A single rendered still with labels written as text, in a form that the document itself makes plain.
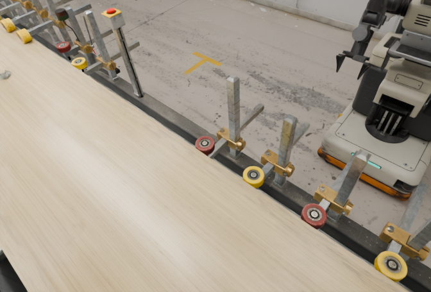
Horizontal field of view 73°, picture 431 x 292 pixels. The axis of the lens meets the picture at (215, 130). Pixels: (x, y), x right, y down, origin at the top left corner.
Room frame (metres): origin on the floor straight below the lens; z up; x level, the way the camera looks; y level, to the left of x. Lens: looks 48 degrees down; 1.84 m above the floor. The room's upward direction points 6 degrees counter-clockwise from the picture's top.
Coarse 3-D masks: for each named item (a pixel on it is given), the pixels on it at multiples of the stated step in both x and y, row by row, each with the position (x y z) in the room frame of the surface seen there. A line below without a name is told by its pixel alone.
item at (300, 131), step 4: (304, 124) 0.89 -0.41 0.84; (308, 124) 0.89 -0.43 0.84; (300, 128) 0.86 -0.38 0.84; (304, 128) 0.86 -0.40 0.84; (296, 132) 0.84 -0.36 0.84; (300, 132) 0.84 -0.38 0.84; (304, 132) 0.85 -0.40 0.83; (296, 136) 0.82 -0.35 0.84; (300, 136) 0.83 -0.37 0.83; (296, 140) 0.80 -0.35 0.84; (292, 144) 0.78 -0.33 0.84; (276, 152) 0.75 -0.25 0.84; (268, 164) 0.69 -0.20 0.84; (272, 164) 0.69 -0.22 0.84; (264, 168) 0.67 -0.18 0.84; (268, 168) 0.67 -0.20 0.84; (272, 168) 0.67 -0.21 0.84; (264, 172) 0.65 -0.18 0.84; (268, 172) 0.65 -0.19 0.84; (264, 176) 0.63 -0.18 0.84; (256, 188) 0.59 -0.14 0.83
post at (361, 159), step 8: (360, 152) 0.51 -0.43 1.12; (360, 160) 0.49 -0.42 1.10; (352, 168) 0.50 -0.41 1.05; (360, 168) 0.48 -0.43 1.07; (352, 176) 0.49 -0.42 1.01; (344, 184) 0.50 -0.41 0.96; (352, 184) 0.48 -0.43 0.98; (344, 192) 0.49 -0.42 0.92; (336, 200) 0.50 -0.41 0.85; (344, 200) 0.48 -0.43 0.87; (336, 216) 0.48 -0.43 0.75
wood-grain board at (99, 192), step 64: (0, 64) 1.56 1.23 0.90; (64, 64) 1.49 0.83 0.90; (0, 128) 1.00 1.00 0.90; (64, 128) 0.96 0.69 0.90; (128, 128) 0.92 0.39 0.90; (0, 192) 0.65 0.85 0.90; (64, 192) 0.62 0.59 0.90; (128, 192) 0.59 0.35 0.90; (192, 192) 0.56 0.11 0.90; (256, 192) 0.53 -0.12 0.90; (64, 256) 0.37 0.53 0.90; (128, 256) 0.35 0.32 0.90; (192, 256) 0.33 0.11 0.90; (256, 256) 0.31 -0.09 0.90; (320, 256) 0.29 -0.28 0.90
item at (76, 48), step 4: (108, 28) 1.94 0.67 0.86; (100, 32) 1.90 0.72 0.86; (104, 32) 1.90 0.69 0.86; (108, 32) 1.91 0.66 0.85; (112, 32) 1.93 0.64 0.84; (92, 36) 1.86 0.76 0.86; (104, 36) 1.88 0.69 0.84; (88, 40) 1.80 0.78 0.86; (92, 40) 1.82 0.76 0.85; (72, 48) 1.73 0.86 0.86; (76, 48) 1.74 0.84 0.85; (68, 52) 1.69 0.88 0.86; (72, 52) 1.71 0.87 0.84; (68, 56) 1.70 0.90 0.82
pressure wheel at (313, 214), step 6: (312, 204) 0.46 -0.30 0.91; (306, 210) 0.44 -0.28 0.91; (312, 210) 0.44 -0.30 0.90; (318, 210) 0.44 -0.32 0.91; (324, 210) 0.43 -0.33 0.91; (306, 216) 0.42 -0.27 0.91; (312, 216) 0.42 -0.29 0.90; (318, 216) 0.42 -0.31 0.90; (324, 216) 0.41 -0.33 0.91; (306, 222) 0.40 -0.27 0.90; (312, 222) 0.40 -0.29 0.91; (318, 222) 0.40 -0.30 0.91; (324, 222) 0.40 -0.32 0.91; (318, 228) 0.39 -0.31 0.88
